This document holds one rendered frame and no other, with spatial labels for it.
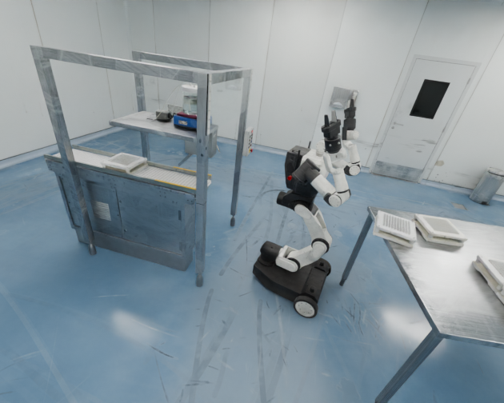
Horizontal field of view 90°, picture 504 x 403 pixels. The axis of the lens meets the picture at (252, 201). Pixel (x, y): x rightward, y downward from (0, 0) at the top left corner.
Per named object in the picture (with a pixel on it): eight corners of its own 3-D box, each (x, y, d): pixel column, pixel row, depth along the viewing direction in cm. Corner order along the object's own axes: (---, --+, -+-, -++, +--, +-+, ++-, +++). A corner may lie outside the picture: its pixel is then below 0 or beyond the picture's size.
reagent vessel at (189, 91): (208, 113, 179) (209, 84, 170) (198, 117, 166) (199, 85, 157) (188, 109, 182) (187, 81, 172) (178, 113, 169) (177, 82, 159)
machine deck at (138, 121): (218, 129, 191) (218, 125, 189) (196, 144, 159) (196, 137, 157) (143, 116, 200) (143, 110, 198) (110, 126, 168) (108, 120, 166)
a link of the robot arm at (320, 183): (331, 213, 155) (306, 187, 161) (342, 205, 163) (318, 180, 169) (342, 202, 146) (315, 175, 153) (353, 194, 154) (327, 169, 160)
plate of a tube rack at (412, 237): (414, 224, 180) (414, 221, 179) (415, 242, 161) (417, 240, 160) (378, 212, 189) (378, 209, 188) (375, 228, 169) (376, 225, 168)
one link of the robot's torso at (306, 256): (280, 265, 225) (317, 238, 196) (287, 252, 241) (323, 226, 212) (292, 277, 225) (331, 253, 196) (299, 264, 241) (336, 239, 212)
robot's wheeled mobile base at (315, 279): (245, 283, 232) (250, 256, 215) (268, 251, 273) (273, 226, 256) (312, 316, 211) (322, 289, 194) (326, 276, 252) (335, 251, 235)
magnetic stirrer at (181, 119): (212, 125, 187) (213, 112, 182) (201, 132, 169) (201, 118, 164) (187, 120, 190) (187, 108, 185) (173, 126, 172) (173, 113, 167)
